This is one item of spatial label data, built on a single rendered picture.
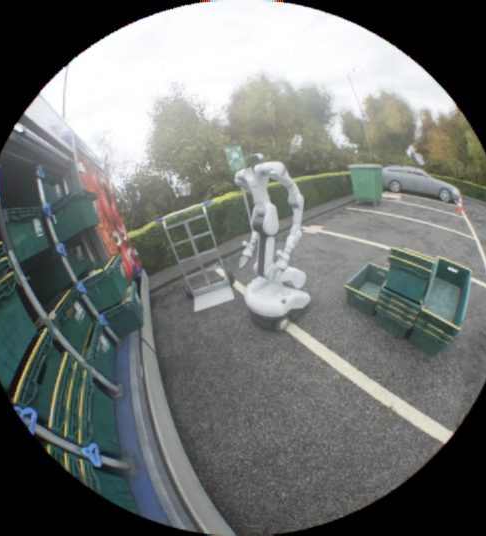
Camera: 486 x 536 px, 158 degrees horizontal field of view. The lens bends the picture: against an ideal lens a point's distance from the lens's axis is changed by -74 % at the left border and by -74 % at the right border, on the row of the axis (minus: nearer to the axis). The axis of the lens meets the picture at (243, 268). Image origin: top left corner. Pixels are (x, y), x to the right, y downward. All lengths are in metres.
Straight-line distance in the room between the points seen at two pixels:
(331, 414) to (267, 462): 0.54
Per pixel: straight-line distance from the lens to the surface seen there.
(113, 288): 1.29
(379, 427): 1.48
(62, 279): 1.41
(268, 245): 1.47
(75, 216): 1.27
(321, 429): 1.38
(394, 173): 10.61
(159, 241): 3.79
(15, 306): 0.87
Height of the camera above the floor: 1.36
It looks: 27 degrees down
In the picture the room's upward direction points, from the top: 16 degrees counter-clockwise
